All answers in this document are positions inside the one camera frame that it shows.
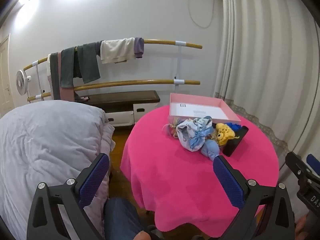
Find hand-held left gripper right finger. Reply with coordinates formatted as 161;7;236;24
213;155;295;240

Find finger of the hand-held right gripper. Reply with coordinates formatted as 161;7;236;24
306;153;320;177
285;152;314;193

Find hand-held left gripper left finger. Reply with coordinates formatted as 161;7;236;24
26;153;110;240

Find light blue scrunchie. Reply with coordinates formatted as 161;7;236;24
201;140;220;161

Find black rectangular case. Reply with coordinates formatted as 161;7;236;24
222;127;249;157

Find yellow crochet toy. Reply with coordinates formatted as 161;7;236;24
215;122;237;146

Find blue ribbon bow scrunchie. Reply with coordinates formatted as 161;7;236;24
188;127;214;152

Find white printed drawstring pouch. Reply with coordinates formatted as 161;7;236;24
176;116;214;152

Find pink cardboard box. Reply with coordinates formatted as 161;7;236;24
168;92;242;125

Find person's right hand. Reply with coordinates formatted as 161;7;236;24
295;214;313;240

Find person's leg in jeans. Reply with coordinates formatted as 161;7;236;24
104;197;158;240

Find pink tablecloth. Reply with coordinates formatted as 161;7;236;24
120;104;280;238

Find bright blue crochet scrunchie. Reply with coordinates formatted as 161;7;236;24
226;122;242;132

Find grey bed quilt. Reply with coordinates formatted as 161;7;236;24
0;100;115;240

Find dark wood bench white drawers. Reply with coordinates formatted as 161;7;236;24
75;90;160;129

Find pink hanging cloth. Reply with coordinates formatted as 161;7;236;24
57;52;76;102

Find light grey hanging cloth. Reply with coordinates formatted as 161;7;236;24
47;52;62;100

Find narrow dark grey hanging cloth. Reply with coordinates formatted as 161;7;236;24
60;47;78;88

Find wide dark grey hanging cloth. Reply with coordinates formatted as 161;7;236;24
76;42;102;84

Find cream curtain with lace trim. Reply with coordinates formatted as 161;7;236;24
212;0;320;155

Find white standing fan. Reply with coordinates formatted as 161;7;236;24
15;69;32;96

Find cream hanging cloth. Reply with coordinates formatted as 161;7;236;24
100;38;137;64

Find white door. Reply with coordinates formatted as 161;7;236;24
0;34;15;118

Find purple hanging cloth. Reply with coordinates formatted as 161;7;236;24
134;37;145;59

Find white barre post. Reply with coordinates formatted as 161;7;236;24
174;41;185;94
32;60;46;102

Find long wooden barre rail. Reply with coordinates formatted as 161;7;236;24
23;39;202;72

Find white hanging cable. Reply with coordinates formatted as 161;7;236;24
186;0;215;29

